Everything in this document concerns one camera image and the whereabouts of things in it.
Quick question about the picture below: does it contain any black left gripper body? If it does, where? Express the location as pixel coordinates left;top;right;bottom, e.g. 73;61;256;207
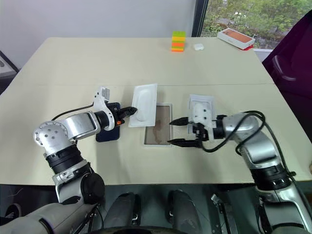
107;102;125;126

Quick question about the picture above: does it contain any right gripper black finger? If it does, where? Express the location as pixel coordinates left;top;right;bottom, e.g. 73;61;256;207
166;138;197;149
169;117;196;126

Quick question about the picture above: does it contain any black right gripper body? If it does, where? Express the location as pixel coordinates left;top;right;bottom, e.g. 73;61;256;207
192;122;211;149

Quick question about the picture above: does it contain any dark blue smartphone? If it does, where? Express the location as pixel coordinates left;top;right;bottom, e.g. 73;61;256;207
96;102;122;142

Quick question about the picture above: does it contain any white box with orange print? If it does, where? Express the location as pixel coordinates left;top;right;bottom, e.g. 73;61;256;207
216;28;256;49

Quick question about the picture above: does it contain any grey box with dark rim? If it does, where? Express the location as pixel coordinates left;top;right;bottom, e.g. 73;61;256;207
0;50;20;78

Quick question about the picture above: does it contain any dark rounded shape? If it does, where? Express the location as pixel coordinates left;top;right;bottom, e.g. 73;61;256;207
168;189;203;234
104;192;142;227

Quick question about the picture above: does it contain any green orange toy brick stack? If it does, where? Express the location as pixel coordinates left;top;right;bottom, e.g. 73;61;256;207
171;31;187;53

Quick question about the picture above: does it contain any dark purple chair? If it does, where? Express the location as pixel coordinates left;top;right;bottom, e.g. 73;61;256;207
262;12;312;169

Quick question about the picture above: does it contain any white pink shoe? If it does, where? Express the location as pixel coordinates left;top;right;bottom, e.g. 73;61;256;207
4;203;22;220

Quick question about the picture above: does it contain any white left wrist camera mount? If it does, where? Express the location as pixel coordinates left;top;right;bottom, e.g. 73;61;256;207
93;85;117;131

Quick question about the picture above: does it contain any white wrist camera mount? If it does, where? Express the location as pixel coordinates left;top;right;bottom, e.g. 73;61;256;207
93;85;117;131
189;103;219;141

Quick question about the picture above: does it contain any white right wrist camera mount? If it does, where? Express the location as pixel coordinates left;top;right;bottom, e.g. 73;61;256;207
189;103;219;141

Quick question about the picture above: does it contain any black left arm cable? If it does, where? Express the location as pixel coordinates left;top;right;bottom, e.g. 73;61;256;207
51;103;96;121

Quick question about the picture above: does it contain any black metal frame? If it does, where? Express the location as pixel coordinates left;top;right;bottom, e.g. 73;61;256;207
211;194;244;234

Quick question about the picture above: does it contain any black window frame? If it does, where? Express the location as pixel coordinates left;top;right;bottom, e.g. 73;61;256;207
191;0;209;37

